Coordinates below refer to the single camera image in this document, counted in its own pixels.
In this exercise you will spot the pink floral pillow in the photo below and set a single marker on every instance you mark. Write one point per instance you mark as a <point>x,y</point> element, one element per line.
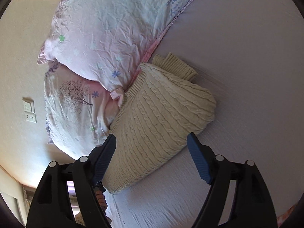
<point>106,40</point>

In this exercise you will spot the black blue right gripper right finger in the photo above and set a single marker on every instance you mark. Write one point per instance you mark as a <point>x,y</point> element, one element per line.
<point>252,205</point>

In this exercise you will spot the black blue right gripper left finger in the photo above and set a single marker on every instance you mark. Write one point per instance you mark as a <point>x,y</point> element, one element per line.
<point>51,205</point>

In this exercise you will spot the beige cable knit sweater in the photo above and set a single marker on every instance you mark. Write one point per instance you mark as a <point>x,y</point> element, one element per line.
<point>159,110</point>

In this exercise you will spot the pink tree print pillow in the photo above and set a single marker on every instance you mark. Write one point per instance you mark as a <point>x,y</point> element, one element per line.
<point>79,112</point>

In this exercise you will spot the lavender bed sheet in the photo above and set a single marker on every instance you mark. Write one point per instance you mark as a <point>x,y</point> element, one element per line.
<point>249,54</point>

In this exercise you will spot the person's hand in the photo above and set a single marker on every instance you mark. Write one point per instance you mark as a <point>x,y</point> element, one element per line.
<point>101,200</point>

